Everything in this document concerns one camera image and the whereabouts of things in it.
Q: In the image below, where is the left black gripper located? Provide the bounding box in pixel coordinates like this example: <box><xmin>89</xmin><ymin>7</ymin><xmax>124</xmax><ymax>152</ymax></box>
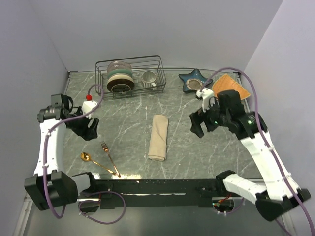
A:
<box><xmin>66</xmin><ymin>106</ymin><xmax>99</xmax><ymax>140</ymax></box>

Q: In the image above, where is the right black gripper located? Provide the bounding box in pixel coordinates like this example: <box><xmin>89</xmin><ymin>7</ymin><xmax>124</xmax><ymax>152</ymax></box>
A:
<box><xmin>190</xmin><ymin>96</ymin><xmax>230</xmax><ymax>138</ymax></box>

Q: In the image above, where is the gold spoon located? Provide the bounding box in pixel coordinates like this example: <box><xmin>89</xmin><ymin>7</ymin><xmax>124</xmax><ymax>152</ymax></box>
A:
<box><xmin>80</xmin><ymin>152</ymin><xmax>117</xmax><ymax>176</ymax></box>

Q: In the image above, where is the copper fork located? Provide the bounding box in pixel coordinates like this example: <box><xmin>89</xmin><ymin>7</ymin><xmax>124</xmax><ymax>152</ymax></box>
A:
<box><xmin>100</xmin><ymin>141</ymin><xmax>121</xmax><ymax>178</ymax></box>

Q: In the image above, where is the beige cloth napkin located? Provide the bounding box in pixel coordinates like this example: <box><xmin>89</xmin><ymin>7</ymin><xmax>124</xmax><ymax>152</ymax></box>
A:
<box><xmin>148</xmin><ymin>115</ymin><xmax>168</xmax><ymax>162</ymax></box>

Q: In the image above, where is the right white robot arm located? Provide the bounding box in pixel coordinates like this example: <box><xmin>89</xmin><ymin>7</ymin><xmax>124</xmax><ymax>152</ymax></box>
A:
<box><xmin>189</xmin><ymin>88</ymin><xmax>311</xmax><ymax>221</ymax></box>

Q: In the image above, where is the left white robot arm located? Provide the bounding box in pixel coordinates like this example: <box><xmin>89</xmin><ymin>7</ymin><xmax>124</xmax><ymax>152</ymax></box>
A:
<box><xmin>24</xmin><ymin>94</ymin><xmax>99</xmax><ymax>210</ymax></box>

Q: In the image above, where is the blue star-shaped dish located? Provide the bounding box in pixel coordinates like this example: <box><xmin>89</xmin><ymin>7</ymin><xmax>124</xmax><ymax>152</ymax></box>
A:
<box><xmin>178</xmin><ymin>69</ymin><xmax>207</xmax><ymax>93</ymax></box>

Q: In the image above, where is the orange woven fan mat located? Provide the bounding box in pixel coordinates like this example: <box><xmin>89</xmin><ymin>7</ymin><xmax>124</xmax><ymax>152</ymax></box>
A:
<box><xmin>212</xmin><ymin>74</ymin><xmax>251</xmax><ymax>100</ymax></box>

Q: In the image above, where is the dark brown bowl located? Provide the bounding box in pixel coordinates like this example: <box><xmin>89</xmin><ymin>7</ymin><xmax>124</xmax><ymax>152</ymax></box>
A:
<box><xmin>107</xmin><ymin>79</ymin><xmax>135</xmax><ymax>92</ymax></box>

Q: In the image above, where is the cream ceramic plate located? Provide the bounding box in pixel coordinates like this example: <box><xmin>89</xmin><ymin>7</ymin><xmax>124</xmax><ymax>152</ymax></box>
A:
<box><xmin>107</xmin><ymin>74</ymin><xmax>133</xmax><ymax>86</ymax></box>

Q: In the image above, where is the striped ceramic mug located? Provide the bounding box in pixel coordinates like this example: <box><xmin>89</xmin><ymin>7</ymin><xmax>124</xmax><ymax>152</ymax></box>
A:
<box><xmin>141</xmin><ymin>71</ymin><xmax>157</xmax><ymax>89</ymax></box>

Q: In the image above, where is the green ceramic plate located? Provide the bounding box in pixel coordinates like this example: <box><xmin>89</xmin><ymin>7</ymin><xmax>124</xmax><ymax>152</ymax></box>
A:
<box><xmin>107</xmin><ymin>69</ymin><xmax>133</xmax><ymax>79</ymax></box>

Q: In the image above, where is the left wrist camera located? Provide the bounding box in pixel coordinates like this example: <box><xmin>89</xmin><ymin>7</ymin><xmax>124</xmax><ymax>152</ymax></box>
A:
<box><xmin>82</xmin><ymin>94</ymin><xmax>98</xmax><ymax>114</ymax></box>

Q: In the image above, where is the black wire dish rack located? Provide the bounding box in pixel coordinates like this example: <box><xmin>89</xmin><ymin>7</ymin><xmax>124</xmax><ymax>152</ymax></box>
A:
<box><xmin>95</xmin><ymin>55</ymin><xmax>166</xmax><ymax>100</ymax></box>

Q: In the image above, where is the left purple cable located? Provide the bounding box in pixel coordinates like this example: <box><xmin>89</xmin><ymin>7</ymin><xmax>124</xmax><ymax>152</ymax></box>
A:
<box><xmin>42</xmin><ymin>84</ymin><xmax>126</xmax><ymax>225</ymax></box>

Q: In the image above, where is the aluminium frame rail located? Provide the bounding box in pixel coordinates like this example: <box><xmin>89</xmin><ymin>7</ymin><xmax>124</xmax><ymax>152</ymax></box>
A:
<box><xmin>13</xmin><ymin>191</ymin><xmax>82</xmax><ymax>236</ymax></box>

